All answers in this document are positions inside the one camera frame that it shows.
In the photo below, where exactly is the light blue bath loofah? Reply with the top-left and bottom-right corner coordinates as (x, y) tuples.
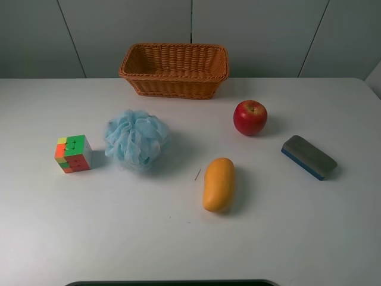
(104, 110), (171, 171)

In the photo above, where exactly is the orange wicker basket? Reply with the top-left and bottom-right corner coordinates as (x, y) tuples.
(119, 43), (229, 100)

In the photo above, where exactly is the colourful puzzle cube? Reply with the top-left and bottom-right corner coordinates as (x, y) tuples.
(54, 135), (92, 173)

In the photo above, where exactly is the yellow mango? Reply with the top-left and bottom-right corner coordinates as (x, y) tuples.
(202, 158), (235, 213)

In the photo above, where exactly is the red apple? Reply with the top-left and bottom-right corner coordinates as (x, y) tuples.
(233, 100), (268, 136)

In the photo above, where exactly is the grey blue board eraser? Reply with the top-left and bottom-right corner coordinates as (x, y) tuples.
(281, 135), (338, 181)

